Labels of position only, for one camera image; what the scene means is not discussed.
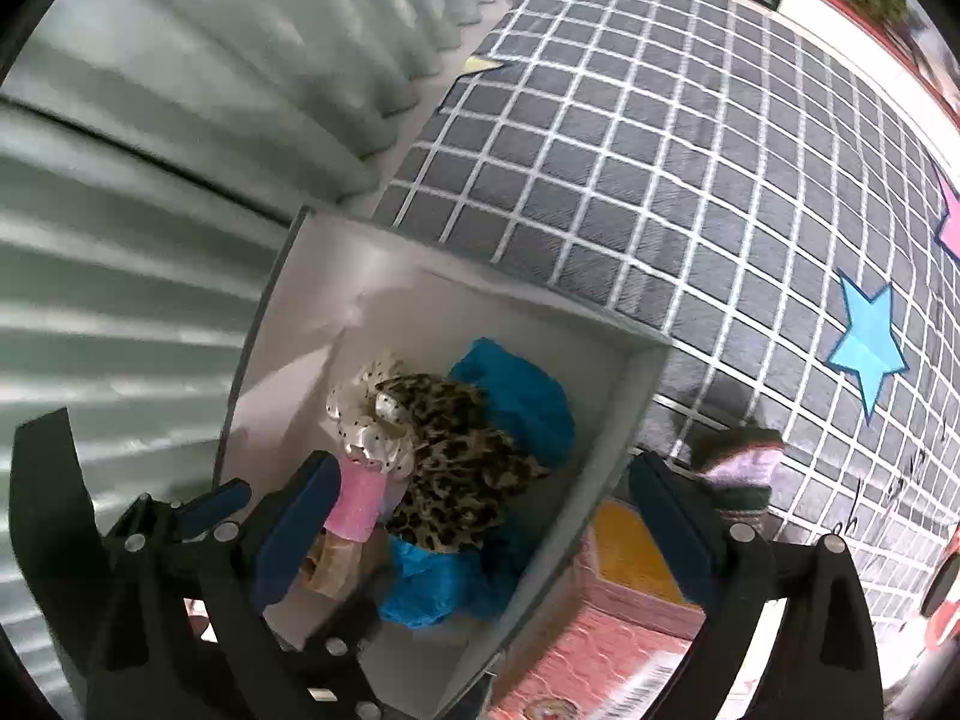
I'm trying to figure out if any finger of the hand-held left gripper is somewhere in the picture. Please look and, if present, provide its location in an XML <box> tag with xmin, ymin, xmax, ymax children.
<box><xmin>266</xmin><ymin>615</ymin><xmax>395</xmax><ymax>720</ymax></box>
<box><xmin>9</xmin><ymin>405</ymin><xmax>254</xmax><ymax>620</ymax></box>

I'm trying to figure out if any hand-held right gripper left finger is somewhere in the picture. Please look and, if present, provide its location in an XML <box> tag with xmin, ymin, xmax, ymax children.
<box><xmin>82</xmin><ymin>452</ymin><xmax>344</xmax><ymax>720</ymax></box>

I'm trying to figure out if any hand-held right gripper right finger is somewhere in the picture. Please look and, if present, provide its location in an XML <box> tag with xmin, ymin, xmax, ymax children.
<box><xmin>628</xmin><ymin>452</ymin><xmax>886</xmax><ymax>720</ymax></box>

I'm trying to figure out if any beige hair band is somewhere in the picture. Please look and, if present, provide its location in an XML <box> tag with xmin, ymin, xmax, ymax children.
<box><xmin>302</xmin><ymin>531</ymin><xmax>370</xmax><ymax>595</ymax></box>

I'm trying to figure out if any pink hair band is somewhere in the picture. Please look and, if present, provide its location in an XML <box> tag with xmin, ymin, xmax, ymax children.
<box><xmin>325</xmin><ymin>456</ymin><xmax>400</xmax><ymax>542</ymax></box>

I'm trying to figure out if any pink and dark knit sock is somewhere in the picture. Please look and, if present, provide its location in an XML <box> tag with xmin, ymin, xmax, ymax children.
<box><xmin>688</xmin><ymin>426</ymin><xmax>786</xmax><ymax>535</ymax></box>

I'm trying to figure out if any white polka dot scrunchie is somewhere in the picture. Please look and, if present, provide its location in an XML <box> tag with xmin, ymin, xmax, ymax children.
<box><xmin>325</xmin><ymin>349</ymin><xmax>422</xmax><ymax>479</ymax></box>

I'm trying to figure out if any leopard print scrunchie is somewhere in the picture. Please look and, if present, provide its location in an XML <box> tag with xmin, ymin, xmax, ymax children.
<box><xmin>373</xmin><ymin>372</ymin><xmax>551</xmax><ymax>554</ymax></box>

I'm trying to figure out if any blue fluffy scrunchie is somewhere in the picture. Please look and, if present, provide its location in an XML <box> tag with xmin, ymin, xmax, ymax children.
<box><xmin>377</xmin><ymin>336</ymin><xmax>577</xmax><ymax>629</ymax></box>

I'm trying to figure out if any white storage box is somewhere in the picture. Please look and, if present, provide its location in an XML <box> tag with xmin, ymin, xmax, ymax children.
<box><xmin>212</xmin><ymin>205</ymin><xmax>674</xmax><ymax>720</ymax></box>

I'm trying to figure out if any pink yellow cardboard box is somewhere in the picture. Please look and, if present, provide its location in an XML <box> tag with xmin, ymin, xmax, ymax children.
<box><xmin>486</xmin><ymin>499</ymin><xmax>707</xmax><ymax>720</ymax></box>

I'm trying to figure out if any black round disc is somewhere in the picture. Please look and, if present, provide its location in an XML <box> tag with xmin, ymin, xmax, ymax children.
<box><xmin>920</xmin><ymin>553</ymin><xmax>955</xmax><ymax>621</ymax></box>

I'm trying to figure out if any red patterned round tray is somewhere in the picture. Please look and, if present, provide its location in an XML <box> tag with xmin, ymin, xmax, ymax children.
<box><xmin>921</xmin><ymin>523</ymin><xmax>960</xmax><ymax>655</ymax></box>

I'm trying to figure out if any grey checked star bedsheet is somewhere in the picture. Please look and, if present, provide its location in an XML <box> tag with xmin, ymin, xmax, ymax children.
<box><xmin>371</xmin><ymin>0</ymin><xmax>960</xmax><ymax>691</ymax></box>

